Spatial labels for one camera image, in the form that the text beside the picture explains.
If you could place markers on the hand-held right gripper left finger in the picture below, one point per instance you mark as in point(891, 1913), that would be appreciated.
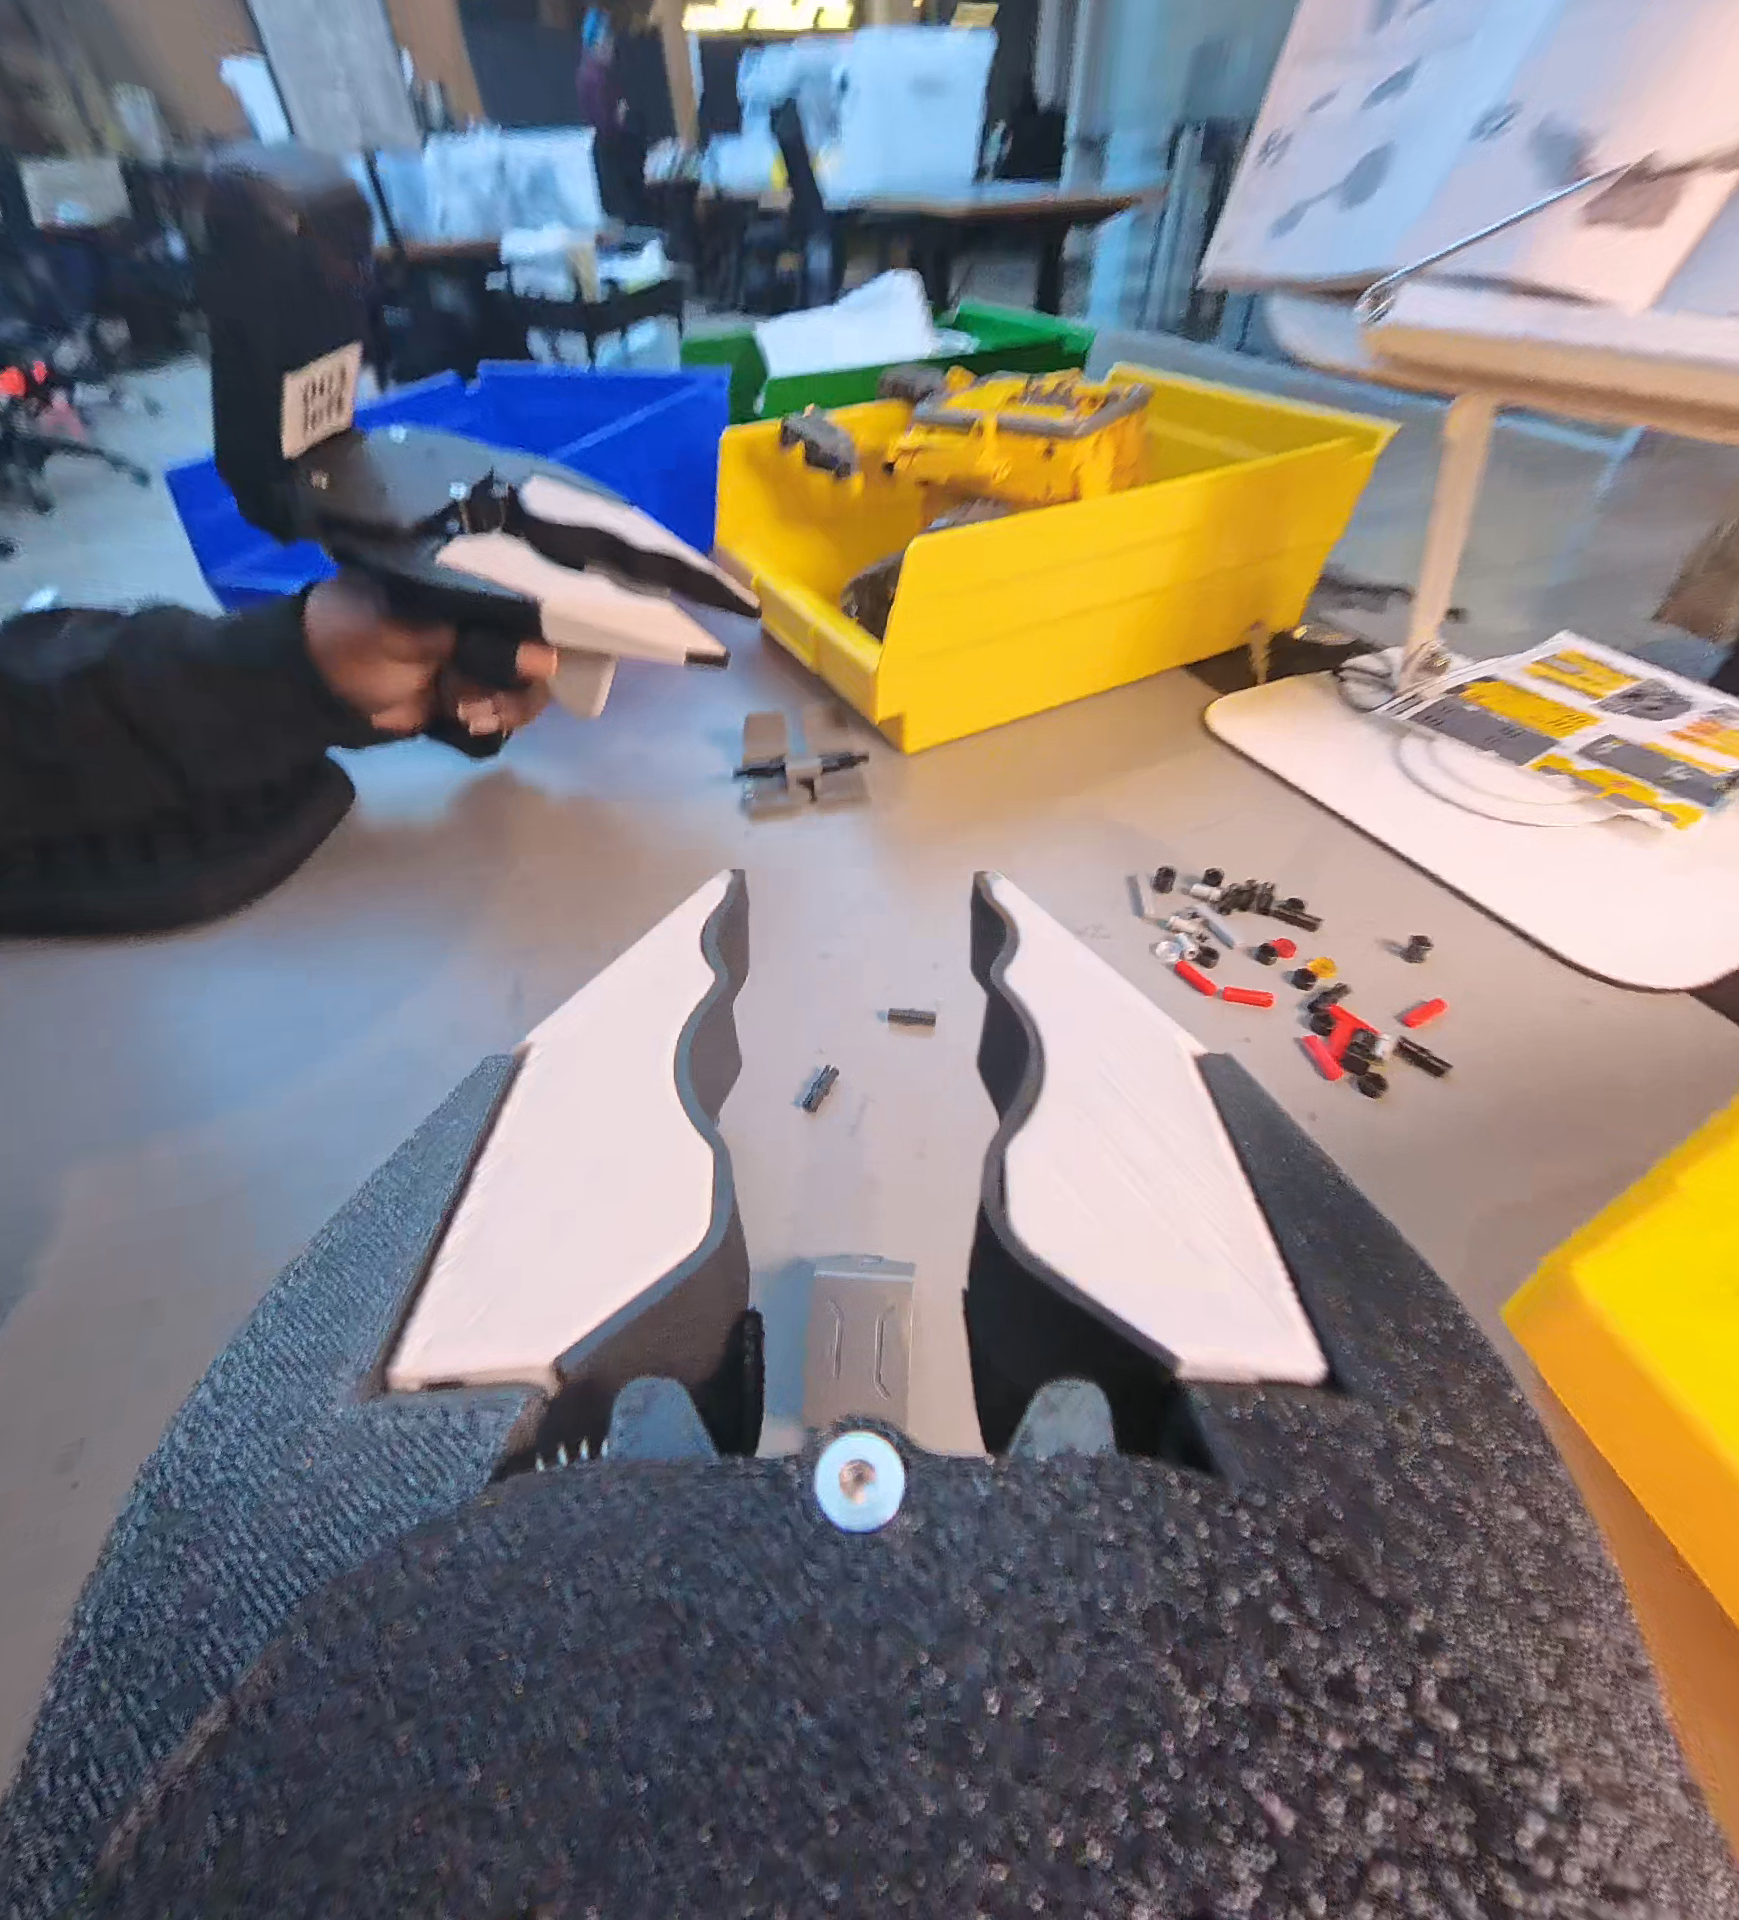
point(583, 1200)

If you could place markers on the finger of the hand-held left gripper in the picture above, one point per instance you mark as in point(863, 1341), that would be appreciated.
point(599, 616)
point(614, 533)

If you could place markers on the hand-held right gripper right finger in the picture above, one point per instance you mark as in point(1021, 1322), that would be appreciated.
point(1139, 1200)

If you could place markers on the blue plastic bin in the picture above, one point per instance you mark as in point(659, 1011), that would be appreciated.
point(614, 435)

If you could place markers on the grey toy bracket piece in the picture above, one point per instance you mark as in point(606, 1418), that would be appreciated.
point(863, 1334)

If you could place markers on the grey desk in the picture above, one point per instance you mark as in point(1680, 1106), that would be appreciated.
point(285, 1050)

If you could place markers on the person's left hand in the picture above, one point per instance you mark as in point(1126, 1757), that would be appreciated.
point(376, 659)

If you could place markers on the whiteboard on stand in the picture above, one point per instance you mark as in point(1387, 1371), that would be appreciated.
point(337, 60)

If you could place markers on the pile of small toy parts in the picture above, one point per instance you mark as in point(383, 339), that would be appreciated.
point(1334, 1034)

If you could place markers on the grey toy panel assembly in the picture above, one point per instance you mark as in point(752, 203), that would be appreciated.
point(810, 771)

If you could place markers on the white foam sheet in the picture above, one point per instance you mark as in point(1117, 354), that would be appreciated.
point(840, 331)

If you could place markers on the yellow toy tracked vehicle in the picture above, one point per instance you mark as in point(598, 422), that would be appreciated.
point(1019, 435)

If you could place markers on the green plastic bin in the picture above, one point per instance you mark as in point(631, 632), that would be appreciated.
point(1019, 337)

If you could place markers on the yellow plastic bin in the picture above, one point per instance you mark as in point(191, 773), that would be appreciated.
point(1109, 599)
point(1709, 1318)

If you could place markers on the white storage box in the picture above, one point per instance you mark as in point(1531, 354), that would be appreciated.
point(915, 104)

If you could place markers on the background work table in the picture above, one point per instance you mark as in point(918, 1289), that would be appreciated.
point(1019, 198)

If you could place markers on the white book stand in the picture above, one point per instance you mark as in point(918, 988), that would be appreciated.
point(1559, 884)

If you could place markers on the yellow printed leaflet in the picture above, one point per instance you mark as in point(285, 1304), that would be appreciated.
point(1559, 720)

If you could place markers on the open instruction booklet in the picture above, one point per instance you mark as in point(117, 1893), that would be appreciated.
point(1409, 135)

